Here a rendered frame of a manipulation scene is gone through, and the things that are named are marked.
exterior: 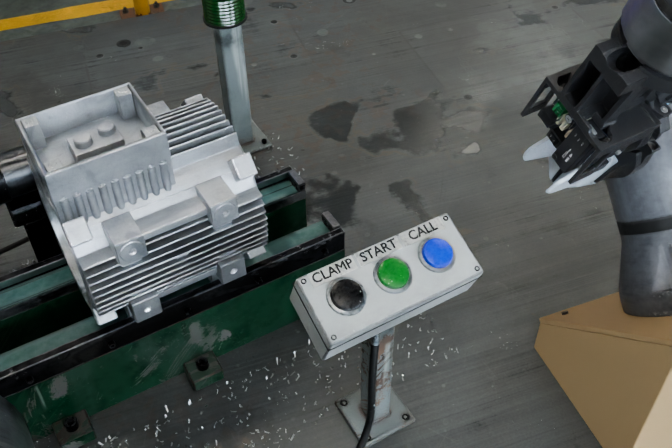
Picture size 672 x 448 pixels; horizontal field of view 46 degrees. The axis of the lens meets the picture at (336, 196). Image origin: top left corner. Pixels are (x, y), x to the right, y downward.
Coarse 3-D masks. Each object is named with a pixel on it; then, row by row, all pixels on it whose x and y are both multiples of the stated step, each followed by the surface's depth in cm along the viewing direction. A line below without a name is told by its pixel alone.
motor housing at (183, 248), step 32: (192, 128) 84; (224, 128) 84; (192, 160) 82; (224, 160) 84; (160, 192) 81; (192, 192) 82; (256, 192) 84; (96, 224) 78; (160, 224) 79; (192, 224) 81; (256, 224) 86; (64, 256) 92; (96, 256) 78; (160, 256) 80; (192, 256) 83; (224, 256) 86; (96, 288) 78; (128, 288) 81; (160, 288) 84
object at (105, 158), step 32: (96, 96) 82; (128, 96) 82; (32, 128) 78; (64, 128) 82; (96, 128) 80; (128, 128) 82; (160, 128) 77; (32, 160) 78; (64, 160) 79; (96, 160) 74; (128, 160) 76; (160, 160) 79; (64, 192) 75; (96, 192) 77; (128, 192) 79
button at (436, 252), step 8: (432, 240) 76; (440, 240) 76; (424, 248) 75; (432, 248) 75; (440, 248) 75; (448, 248) 75; (424, 256) 75; (432, 256) 75; (440, 256) 75; (448, 256) 75; (432, 264) 75; (440, 264) 75; (448, 264) 75
